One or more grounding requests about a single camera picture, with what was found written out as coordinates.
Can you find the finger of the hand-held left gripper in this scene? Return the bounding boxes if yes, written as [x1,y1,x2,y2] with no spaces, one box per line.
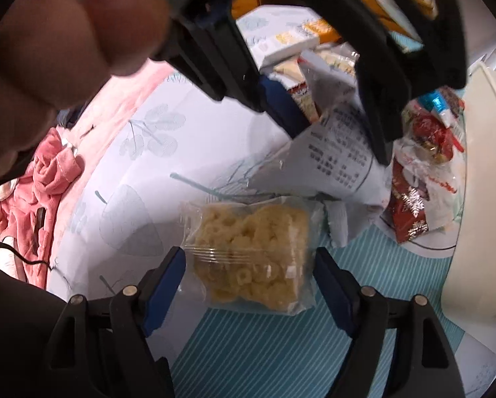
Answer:
[231,0,469,166]
[154,8,311,138]

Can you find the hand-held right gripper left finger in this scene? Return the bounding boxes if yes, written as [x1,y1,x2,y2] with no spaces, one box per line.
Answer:
[44,246,186,398]

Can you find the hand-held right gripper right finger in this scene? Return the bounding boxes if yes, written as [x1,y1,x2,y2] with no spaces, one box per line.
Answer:
[312,246,466,398]

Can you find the red nut snack packet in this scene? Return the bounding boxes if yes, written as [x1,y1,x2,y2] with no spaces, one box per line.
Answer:
[401,108,466,162]

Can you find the white text-printed snack packet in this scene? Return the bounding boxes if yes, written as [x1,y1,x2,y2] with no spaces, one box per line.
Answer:
[248,56,394,247]

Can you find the clear ring snack packet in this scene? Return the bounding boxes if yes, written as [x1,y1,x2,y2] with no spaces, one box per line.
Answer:
[179,201,325,316]

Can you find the cream plastic storage bin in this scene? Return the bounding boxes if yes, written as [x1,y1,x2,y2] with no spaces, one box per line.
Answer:
[441,62,496,341]

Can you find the person's left hand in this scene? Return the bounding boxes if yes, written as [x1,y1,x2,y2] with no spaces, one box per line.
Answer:
[0,0,171,185]

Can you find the white printed cardboard box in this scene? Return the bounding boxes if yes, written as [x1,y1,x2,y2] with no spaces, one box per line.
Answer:
[235,6,321,69]

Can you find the blue foil snack packet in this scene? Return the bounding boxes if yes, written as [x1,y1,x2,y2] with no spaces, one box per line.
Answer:
[422,91,456,127]

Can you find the beige snack packet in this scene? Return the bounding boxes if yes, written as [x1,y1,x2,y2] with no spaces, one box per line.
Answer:
[268,60,320,123]

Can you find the white packet with red print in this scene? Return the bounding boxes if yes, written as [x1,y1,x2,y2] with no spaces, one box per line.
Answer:
[393,143,461,233]

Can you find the leaf-printed teal tablecloth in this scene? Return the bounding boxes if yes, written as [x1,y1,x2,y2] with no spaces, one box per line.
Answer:
[44,60,496,398]

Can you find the red snowflake snack packet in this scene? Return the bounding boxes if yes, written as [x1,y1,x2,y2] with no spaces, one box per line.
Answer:
[383,160,435,244]

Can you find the pink bed sheet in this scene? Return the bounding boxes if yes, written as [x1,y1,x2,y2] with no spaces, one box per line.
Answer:
[57,60,178,233]

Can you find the pink fleece garment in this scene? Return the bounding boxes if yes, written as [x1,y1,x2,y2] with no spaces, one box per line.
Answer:
[0,126,85,291]

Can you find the blue denim garment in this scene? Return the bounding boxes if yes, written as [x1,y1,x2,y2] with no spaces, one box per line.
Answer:
[58,109,88,130]

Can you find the black cable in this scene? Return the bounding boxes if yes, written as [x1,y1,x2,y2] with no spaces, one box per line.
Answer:
[0,234,53,270]

